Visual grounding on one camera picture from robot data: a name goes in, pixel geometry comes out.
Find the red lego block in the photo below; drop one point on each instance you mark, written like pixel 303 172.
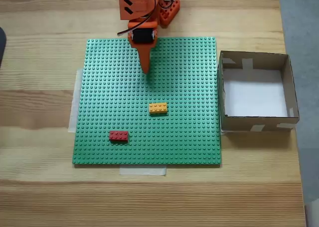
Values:
pixel 119 136

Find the green lego baseplate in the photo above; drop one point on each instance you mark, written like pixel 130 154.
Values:
pixel 112 87

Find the yellow lego block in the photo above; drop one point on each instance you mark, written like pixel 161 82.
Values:
pixel 158 108

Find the cardboard box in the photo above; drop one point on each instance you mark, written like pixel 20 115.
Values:
pixel 236 124

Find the white masking tape strip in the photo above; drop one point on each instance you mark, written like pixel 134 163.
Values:
pixel 142 171
pixel 73 107

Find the black rounded object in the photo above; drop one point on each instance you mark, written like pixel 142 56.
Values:
pixel 2 45

